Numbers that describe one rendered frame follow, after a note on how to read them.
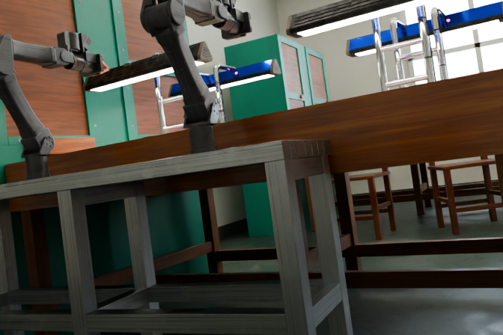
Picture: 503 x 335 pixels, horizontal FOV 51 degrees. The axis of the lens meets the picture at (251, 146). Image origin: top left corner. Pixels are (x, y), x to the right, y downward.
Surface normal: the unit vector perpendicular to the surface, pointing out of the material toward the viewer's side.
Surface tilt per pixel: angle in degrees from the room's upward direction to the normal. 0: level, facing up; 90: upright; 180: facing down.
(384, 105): 90
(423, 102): 90
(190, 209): 90
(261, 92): 90
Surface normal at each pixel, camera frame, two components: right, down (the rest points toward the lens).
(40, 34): 0.85, -0.14
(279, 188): -0.43, 0.02
